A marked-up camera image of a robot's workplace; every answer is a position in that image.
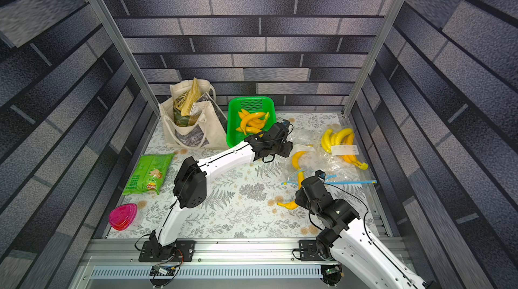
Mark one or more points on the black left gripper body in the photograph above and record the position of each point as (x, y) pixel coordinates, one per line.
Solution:
(283, 148)

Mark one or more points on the yellow banana bunch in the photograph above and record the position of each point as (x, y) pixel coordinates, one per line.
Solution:
(341, 144)
(295, 163)

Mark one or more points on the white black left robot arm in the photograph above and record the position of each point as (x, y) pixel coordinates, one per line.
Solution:
(193, 182)

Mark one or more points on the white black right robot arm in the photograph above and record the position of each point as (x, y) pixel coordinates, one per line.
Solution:
(346, 239)

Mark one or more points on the beige canvas tote bag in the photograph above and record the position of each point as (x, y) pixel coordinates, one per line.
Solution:
(209, 130)

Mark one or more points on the green chips bag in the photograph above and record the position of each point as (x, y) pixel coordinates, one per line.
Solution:
(149, 174)

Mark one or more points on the green plastic basket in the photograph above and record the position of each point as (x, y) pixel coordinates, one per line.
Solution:
(252, 105)

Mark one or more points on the right circuit board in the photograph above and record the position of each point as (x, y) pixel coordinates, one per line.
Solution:
(331, 275)

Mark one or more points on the circuit board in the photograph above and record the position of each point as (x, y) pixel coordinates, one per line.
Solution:
(331, 275)
(161, 276)

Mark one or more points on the snack packets in tote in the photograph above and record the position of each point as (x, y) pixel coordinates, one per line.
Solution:
(185, 94)

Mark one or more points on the pink plastic container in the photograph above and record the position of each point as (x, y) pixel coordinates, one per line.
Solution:
(123, 216)

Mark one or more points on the left circuit board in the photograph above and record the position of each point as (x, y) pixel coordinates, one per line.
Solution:
(161, 276)

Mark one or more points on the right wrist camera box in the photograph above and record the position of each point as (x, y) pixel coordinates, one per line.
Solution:
(315, 190)

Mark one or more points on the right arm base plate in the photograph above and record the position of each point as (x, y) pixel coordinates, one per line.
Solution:
(308, 251)

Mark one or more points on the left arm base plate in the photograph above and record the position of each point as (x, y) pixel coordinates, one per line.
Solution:
(180, 251)

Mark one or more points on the aluminium front rail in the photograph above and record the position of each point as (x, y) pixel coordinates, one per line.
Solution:
(221, 259)

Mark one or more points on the aluminium frame post right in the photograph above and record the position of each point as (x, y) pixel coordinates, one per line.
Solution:
(369, 62)

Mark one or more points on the aluminium frame post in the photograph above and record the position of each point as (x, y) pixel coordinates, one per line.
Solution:
(117, 38)
(369, 62)

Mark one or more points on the aluminium frame post left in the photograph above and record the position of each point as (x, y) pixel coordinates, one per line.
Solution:
(117, 38)

